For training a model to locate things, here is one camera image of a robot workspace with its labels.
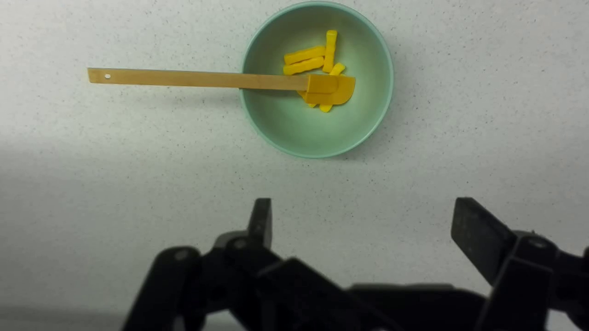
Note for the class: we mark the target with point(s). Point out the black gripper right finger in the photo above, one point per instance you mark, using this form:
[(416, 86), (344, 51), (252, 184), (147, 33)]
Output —
[(526, 272)]

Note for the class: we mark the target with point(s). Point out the yellow food stick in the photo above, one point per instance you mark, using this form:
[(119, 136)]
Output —
[(301, 66), (303, 53), (329, 49), (336, 68)]

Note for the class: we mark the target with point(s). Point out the green bowl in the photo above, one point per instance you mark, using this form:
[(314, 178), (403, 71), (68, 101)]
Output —
[(283, 117)]

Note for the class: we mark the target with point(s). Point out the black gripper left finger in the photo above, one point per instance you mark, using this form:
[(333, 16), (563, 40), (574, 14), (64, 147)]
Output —
[(243, 276)]

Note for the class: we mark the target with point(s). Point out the wooden cooking stick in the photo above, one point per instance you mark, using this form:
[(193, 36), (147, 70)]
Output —
[(314, 88)]

